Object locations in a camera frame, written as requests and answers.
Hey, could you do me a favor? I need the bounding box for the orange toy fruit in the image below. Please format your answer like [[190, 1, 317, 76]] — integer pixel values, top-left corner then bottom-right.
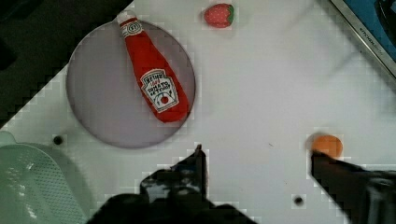
[[311, 135, 343, 159]]

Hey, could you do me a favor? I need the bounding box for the red plush strawberry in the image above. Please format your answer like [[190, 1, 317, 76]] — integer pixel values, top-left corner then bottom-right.
[[204, 4, 234, 28]]

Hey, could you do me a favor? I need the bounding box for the silver toaster oven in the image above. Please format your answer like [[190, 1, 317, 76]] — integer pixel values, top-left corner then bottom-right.
[[330, 0, 396, 77]]

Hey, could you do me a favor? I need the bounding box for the pale green plastic strainer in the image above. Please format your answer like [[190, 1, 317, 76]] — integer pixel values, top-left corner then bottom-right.
[[0, 131, 87, 224]]

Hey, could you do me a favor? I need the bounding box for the grey round plate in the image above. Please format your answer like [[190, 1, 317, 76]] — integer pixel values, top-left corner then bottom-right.
[[66, 21, 186, 148]]

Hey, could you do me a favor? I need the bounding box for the red plush ketchup bottle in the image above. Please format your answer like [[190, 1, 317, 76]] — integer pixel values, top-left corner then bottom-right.
[[117, 10, 189, 122]]

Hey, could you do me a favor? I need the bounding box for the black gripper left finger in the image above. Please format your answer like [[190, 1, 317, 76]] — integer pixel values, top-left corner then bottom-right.
[[139, 144, 207, 203]]

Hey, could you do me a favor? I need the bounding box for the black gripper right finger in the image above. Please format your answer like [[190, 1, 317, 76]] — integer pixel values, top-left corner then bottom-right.
[[310, 151, 396, 224]]

